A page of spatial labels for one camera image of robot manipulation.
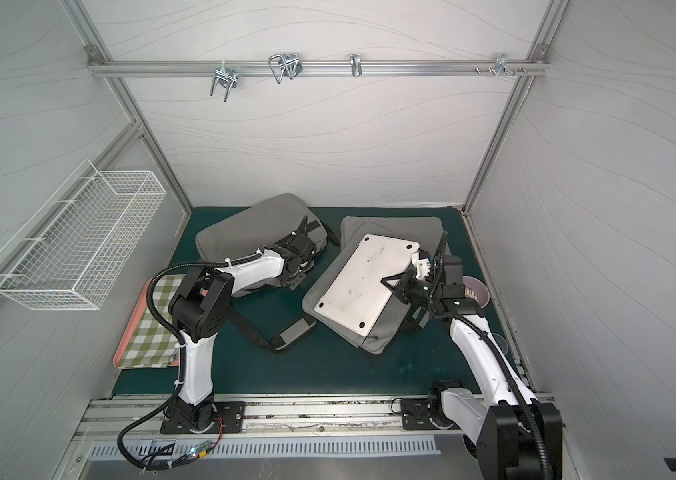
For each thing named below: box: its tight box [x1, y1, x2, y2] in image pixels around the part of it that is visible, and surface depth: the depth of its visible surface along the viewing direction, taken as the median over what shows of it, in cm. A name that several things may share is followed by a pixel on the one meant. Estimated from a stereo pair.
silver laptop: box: [314, 234, 420, 337], surface depth 84 cm
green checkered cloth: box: [117, 274, 186, 368], surface depth 86 cm
